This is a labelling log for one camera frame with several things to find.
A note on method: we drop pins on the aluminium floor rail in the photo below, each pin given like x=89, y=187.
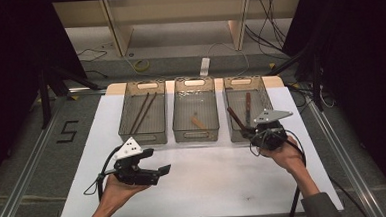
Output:
x=343, y=157
x=27, y=170

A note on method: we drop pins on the white power strip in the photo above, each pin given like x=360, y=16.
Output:
x=205, y=67

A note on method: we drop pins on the clear grey plastic bin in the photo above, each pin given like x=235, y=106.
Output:
x=237, y=99
x=187, y=105
x=154, y=117

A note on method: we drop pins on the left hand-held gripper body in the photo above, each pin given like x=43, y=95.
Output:
x=132, y=170

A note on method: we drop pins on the black curtain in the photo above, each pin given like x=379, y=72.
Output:
x=11, y=48
x=353, y=30

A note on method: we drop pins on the person's left hand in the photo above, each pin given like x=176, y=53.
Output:
x=117, y=192

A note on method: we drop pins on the black metal stand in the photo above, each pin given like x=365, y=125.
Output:
x=54, y=85
x=307, y=69

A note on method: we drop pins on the white table cover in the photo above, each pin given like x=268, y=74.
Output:
x=202, y=194

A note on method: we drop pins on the beige wooden shelf unit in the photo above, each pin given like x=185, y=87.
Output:
x=176, y=12

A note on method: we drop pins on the yellow tape roll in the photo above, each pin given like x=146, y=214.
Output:
x=142, y=65

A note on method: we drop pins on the brown chopstick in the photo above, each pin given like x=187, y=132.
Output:
x=146, y=111
x=139, y=113

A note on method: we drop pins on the person's right hand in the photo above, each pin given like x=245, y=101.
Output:
x=290, y=156

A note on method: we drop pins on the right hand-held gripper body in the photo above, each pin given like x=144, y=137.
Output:
x=269, y=134

